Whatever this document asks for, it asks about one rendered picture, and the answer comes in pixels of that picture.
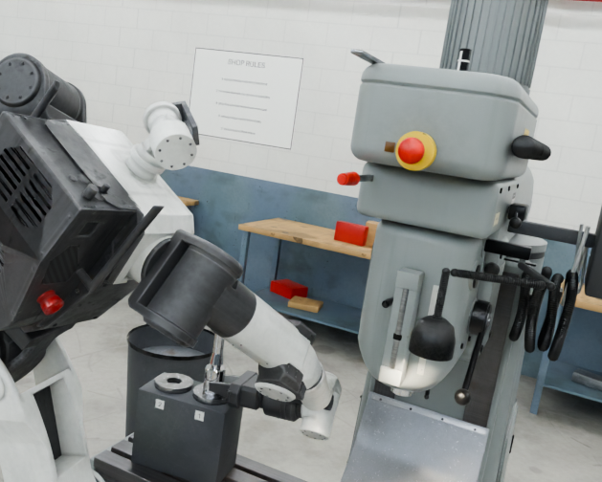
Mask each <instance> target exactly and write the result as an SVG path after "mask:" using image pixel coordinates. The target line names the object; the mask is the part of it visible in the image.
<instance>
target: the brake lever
mask: <svg viewBox="0 0 602 482"><path fill-rule="evenodd" d="M373 177H374V175H370V174H369V175H359V174H358V173H357V172H354V171H351V172H346V173H341V174H339V175H338V177H337V182H338V184H339V185H341V186H356V185H358V184H359V182H373Z"/></svg>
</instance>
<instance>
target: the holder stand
mask: <svg viewBox="0 0 602 482"><path fill-rule="evenodd" d="M203 384H204V383H201V382H198V381H194V380H193V379H192V378H190V377H189V376H186V375H184V374H178V373H166V372H164V373H162V374H161V375H159V376H157V377H156V378H155V379H153V380H152V381H150V382H149V383H147V384H145V385H144V386H142V387H141V388H139V391H138V401H137V410H136V419H135V428H134V437H133V447H132V456H131V462H133V463H136V464H139V465H142V466H145V467H148V468H151V469H154V470H157V471H162V472H165V473H168V474H171V475H174V476H177V477H180V478H184V479H187V480H189V481H192V482H221V481H222V480H223V478H224V477H225V476H226V475H227V474H228V472H229V471H230V470H231V469H232V467H233V466H234V465H235V460H236V454H237V446H238V439H239V432H240V426H241V418H242V411H243V407H242V406H241V407H240V408H235V407H231V406H229V405H228V404H227V398H226V397H224V396H221V395H217V396H212V395H208V394H205V393H204V392H203Z"/></svg>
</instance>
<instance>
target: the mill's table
mask: <svg viewBox="0 0 602 482"><path fill-rule="evenodd" d="M133 437H134V432H133V433H132V434H130V435H128V436H127V437H125V438H123V439H122V440H121V441H119V442H117V443H116V444H114V445H112V446H110V447H109V448H107V449H105V450H103V451H101V452H100V453H98V454H96V455H94V456H93V457H91V458H90V463H91V468H92V470H94V471H95V472H97V473H98V474H99V475H100V476H101V477H102V478H103V480H104V481H105V482H192V481H189V480H187V479H184V478H180V477H177V476H174V475H171V474H168V473H165V472H162V471H157V470H154V469H151V468H148V467H145V466H142V465H139V464H136V463H133V462H131V456H132V447H133ZM221 482H307V481H305V480H302V479H300V478H298V477H296V476H293V475H291V474H288V473H285V472H283V471H279V470H276V469H274V468H271V467H269V466H266V465H264V464H261V463H258V462H257V461H254V460H252V459H249V458H247V457H244V456H242V455H239V454H236V460H235V465H234V466H233V467H232V469H231V470H230V471H229V472H228V474H227V475H226V476H225V477H224V478H223V480H222V481H221Z"/></svg>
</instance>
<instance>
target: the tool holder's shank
mask: <svg viewBox="0 0 602 482"><path fill-rule="evenodd" d="M224 341H225V340H223V339H222V338H221V337H219V336H218V335H216V334H215V333H214V341H213V349H212V356H211V360H210V364H211V368H214V369H219V368H221V365H222V364H223V349H224Z"/></svg>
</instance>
